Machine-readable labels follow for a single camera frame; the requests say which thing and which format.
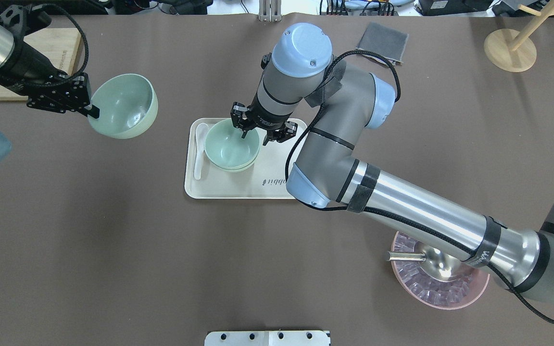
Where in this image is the wooden cup stand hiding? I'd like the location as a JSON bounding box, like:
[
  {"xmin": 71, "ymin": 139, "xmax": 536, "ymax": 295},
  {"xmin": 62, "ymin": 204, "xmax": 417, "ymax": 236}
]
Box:
[{"xmin": 483, "ymin": 0, "xmax": 554, "ymax": 73}]

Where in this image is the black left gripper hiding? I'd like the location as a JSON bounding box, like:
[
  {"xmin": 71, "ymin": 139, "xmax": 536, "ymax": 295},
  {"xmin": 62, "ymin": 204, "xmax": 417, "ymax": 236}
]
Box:
[{"xmin": 0, "ymin": 5, "xmax": 101, "ymax": 120}]

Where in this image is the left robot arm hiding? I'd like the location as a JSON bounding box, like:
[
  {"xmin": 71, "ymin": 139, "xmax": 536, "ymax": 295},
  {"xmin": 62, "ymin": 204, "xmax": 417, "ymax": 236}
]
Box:
[{"xmin": 0, "ymin": 4, "xmax": 101, "ymax": 120}]

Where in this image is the wooden cutting board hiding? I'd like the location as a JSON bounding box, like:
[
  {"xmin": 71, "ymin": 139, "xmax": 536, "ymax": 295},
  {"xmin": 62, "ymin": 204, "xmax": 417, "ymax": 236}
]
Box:
[{"xmin": 0, "ymin": 28, "xmax": 82, "ymax": 101}]

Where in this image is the metal ice scoop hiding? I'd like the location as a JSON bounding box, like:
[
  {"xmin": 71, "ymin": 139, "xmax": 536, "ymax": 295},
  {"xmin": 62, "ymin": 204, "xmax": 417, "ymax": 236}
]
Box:
[{"xmin": 384, "ymin": 245, "xmax": 473, "ymax": 282}]

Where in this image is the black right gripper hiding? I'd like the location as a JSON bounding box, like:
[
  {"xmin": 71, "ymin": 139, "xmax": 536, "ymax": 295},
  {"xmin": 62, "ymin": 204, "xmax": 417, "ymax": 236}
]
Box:
[{"xmin": 230, "ymin": 96, "xmax": 298, "ymax": 146}]

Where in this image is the pink bowl with ice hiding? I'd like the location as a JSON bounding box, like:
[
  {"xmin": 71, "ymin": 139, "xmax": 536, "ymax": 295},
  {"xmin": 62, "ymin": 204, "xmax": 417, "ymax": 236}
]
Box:
[{"xmin": 390, "ymin": 232, "xmax": 490, "ymax": 309}]

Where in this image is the grey folded cloth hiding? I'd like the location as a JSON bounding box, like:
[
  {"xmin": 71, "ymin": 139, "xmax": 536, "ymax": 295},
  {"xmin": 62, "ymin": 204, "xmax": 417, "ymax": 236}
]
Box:
[{"xmin": 355, "ymin": 23, "xmax": 409, "ymax": 65}]

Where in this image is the green bowl on tray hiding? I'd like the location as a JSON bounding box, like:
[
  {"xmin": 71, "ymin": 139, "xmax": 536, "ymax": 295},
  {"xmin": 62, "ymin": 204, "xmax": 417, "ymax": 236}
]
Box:
[{"xmin": 209, "ymin": 157, "xmax": 257, "ymax": 173}]

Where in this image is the cream rabbit serving tray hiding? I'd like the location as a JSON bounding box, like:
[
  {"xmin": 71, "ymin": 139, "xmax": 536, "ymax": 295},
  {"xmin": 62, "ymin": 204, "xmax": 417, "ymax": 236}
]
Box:
[{"xmin": 184, "ymin": 118, "xmax": 306, "ymax": 199}]

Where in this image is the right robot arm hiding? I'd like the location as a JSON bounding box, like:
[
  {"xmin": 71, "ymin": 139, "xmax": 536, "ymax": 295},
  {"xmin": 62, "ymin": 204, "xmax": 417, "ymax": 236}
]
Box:
[{"xmin": 231, "ymin": 23, "xmax": 554, "ymax": 324}]

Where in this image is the green bowl robot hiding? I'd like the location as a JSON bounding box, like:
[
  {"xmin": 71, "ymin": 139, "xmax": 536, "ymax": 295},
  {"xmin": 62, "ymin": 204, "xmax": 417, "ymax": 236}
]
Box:
[
  {"xmin": 88, "ymin": 73, "xmax": 159, "ymax": 139},
  {"xmin": 205, "ymin": 120, "xmax": 261, "ymax": 161}
]

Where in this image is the white ceramic spoon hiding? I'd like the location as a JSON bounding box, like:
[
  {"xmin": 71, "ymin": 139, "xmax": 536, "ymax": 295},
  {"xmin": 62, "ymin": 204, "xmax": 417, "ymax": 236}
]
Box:
[{"xmin": 193, "ymin": 123, "xmax": 210, "ymax": 180}]

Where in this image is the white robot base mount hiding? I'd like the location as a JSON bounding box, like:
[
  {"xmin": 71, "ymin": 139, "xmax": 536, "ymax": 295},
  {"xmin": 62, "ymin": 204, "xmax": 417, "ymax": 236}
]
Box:
[{"xmin": 204, "ymin": 330, "xmax": 332, "ymax": 346}]

